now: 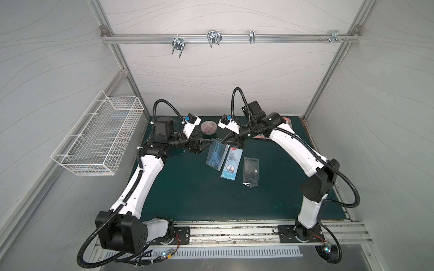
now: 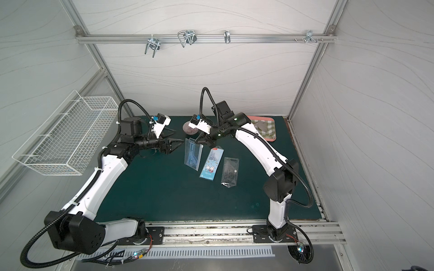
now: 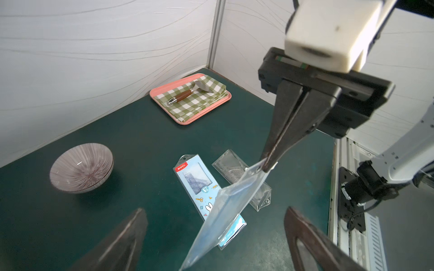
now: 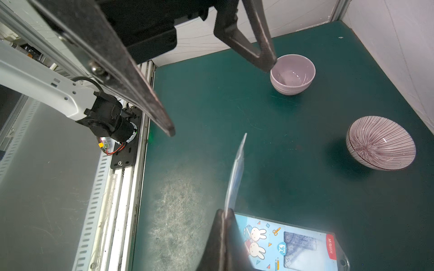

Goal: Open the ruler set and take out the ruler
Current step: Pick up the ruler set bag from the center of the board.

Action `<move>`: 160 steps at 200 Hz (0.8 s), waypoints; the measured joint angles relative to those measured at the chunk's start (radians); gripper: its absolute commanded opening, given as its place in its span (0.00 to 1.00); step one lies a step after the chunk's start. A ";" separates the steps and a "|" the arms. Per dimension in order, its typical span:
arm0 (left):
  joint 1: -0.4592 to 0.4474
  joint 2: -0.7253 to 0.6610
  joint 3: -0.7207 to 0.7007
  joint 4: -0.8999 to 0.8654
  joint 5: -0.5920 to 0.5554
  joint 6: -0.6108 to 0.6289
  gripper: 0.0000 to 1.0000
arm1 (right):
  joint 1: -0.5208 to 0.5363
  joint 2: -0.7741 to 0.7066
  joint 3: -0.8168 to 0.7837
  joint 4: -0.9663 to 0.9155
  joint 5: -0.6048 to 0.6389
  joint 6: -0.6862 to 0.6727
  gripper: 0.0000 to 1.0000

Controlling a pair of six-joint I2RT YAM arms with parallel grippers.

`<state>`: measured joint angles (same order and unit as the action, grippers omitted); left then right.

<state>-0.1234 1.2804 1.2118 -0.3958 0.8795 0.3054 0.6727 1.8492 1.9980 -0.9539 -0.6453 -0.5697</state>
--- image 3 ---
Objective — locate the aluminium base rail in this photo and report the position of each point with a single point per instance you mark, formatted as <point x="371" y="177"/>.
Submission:
<point x="355" y="232"/>

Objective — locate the wooden handled metal scraper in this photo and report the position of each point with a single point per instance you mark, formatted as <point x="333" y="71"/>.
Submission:
<point x="198" y="85"/>

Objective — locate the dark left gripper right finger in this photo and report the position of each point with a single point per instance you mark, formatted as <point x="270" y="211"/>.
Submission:
<point x="310" y="249"/>

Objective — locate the blue printed ruler set card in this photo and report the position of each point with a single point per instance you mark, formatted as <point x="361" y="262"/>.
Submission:
<point x="198" y="182"/>

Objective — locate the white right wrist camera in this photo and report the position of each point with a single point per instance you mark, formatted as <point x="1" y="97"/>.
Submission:
<point x="335" y="36"/>

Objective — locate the purple striped bowl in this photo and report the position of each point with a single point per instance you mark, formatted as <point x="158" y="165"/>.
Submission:
<point x="82" y="168"/>

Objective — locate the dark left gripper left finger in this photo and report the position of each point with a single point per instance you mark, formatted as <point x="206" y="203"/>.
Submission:
<point x="120" y="250"/>

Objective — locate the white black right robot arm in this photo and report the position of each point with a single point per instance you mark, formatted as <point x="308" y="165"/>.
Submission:
<point x="382" y="177"/>

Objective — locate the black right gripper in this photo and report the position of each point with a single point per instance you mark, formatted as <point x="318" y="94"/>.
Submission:
<point x="341" y="101"/>

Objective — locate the clear ruler set pouch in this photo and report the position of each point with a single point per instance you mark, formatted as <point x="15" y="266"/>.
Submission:
<point x="225" y="220"/>

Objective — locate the green white checkered cloth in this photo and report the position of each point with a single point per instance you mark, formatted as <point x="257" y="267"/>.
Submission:
<point x="193" y="98"/>

